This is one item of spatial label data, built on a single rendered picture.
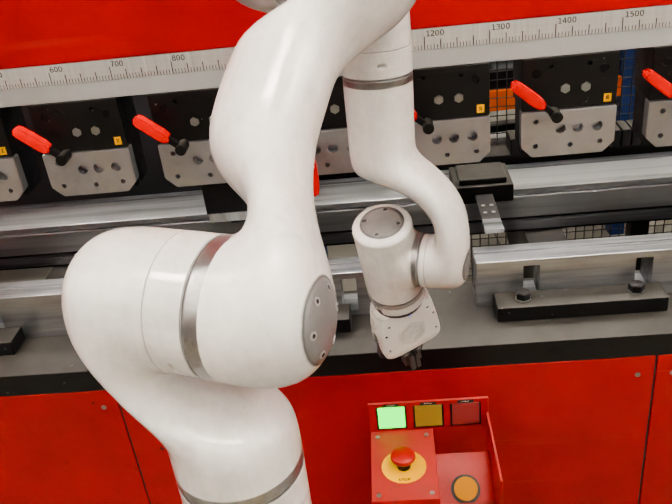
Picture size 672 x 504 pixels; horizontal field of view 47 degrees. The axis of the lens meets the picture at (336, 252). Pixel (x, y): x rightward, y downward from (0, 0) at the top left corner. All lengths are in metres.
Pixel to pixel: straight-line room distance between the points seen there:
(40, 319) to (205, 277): 1.04
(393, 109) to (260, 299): 0.47
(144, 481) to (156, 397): 0.97
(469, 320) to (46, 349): 0.80
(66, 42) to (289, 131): 0.71
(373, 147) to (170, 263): 0.45
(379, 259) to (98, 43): 0.57
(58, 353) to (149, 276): 0.96
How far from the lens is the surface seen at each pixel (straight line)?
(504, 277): 1.45
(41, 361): 1.56
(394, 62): 0.97
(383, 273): 1.07
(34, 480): 1.72
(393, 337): 1.19
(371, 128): 0.99
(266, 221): 0.59
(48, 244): 1.83
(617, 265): 1.49
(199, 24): 1.26
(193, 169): 1.34
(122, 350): 0.64
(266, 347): 0.57
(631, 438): 1.58
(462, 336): 1.40
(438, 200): 1.01
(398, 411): 1.33
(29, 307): 1.60
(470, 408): 1.34
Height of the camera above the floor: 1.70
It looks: 29 degrees down
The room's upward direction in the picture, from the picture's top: 7 degrees counter-clockwise
